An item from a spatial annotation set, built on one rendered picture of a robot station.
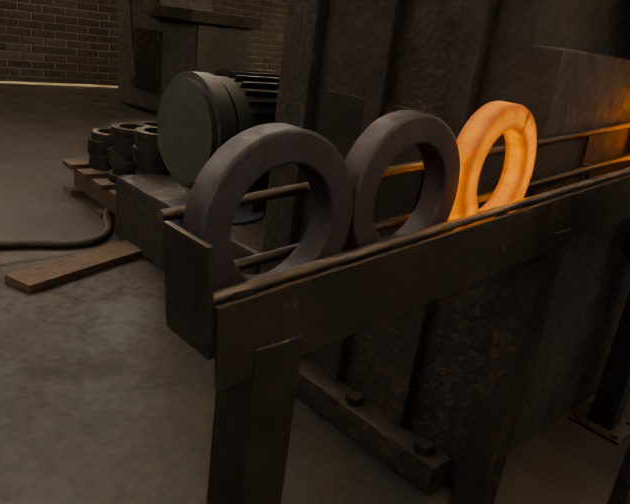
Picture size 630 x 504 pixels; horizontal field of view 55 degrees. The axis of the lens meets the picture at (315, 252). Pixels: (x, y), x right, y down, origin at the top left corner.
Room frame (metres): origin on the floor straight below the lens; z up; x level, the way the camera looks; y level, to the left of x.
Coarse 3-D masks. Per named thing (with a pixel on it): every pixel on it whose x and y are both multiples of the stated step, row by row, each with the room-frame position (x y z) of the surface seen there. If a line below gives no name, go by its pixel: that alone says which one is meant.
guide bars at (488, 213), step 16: (608, 176) 1.00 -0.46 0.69; (544, 192) 0.87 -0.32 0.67; (560, 192) 0.89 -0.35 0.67; (496, 208) 0.78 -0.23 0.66; (512, 208) 0.80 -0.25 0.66; (448, 224) 0.70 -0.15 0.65; (464, 224) 0.72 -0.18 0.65; (384, 240) 0.63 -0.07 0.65; (400, 240) 0.64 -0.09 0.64; (416, 240) 0.66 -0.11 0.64; (336, 256) 0.58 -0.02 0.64; (352, 256) 0.59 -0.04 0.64; (288, 272) 0.53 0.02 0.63; (304, 272) 0.54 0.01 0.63; (224, 288) 0.48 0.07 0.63; (240, 288) 0.49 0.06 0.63; (256, 288) 0.50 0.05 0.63
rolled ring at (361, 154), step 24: (384, 120) 0.66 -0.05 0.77; (408, 120) 0.66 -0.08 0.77; (432, 120) 0.68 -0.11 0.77; (360, 144) 0.64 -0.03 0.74; (384, 144) 0.63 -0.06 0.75; (408, 144) 0.66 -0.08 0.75; (432, 144) 0.69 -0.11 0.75; (456, 144) 0.72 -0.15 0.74; (360, 168) 0.62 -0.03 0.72; (384, 168) 0.64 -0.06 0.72; (432, 168) 0.73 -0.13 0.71; (456, 168) 0.73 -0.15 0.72; (360, 192) 0.62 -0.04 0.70; (432, 192) 0.73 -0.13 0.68; (456, 192) 0.74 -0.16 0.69; (360, 216) 0.62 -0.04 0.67; (432, 216) 0.71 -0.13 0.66; (360, 240) 0.62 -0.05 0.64
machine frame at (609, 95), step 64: (320, 0) 1.41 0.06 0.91; (384, 0) 1.27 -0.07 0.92; (448, 0) 1.20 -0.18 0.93; (512, 0) 1.11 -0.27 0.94; (576, 0) 1.14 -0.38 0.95; (320, 64) 1.42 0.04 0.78; (384, 64) 1.25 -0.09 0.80; (448, 64) 1.18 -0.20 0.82; (512, 64) 1.09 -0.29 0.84; (576, 64) 1.06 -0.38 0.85; (320, 128) 1.41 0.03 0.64; (576, 128) 1.11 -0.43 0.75; (384, 192) 1.24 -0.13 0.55; (576, 256) 1.22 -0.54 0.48; (448, 320) 1.10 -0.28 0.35; (576, 320) 1.29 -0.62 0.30; (320, 384) 1.25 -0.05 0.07; (384, 384) 1.18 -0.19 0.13; (448, 384) 1.07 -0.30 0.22; (576, 384) 1.38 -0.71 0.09; (384, 448) 1.09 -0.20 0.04; (448, 448) 1.05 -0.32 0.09; (512, 448) 1.19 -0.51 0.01
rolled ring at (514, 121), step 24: (480, 120) 0.77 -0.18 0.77; (504, 120) 0.78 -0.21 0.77; (528, 120) 0.83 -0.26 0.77; (480, 144) 0.75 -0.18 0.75; (528, 144) 0.85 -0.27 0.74; (480, 168) 0.76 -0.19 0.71; (504, 168) 0.87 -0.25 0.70; (528, 168) 0.86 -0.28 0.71; (504, 192) 0.85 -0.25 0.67; (456, 216) 0.76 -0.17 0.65
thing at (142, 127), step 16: (96, 128) 2.76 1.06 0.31; (112, 128) 2.50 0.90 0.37; (128, 128) 2.61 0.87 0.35; (144, 128) 2.38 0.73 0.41; (96, 144) 2.63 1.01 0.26; (112, 144) 2.64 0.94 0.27; (128, 144) 2.47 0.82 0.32; (144, 144) 2.29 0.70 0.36; (64, 160) 2.74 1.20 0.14; (80, 160) 2.78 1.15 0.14; (96, 160) 2.64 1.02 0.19; (112, 160) 2.48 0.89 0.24; (128, 160) 2.47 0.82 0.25; (144, 160) 2.30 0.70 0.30; (160, 160) 2.29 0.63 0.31; (80, 176) 2.72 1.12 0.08; (96, 176) 2.58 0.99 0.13; (112, 176) 2.48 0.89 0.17; (80, 192) 2.70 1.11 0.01; (96, 192) 2.58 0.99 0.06; (112, 192) 2.34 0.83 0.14; (96, 208) 2.48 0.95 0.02; (112, 208) 2.45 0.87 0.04
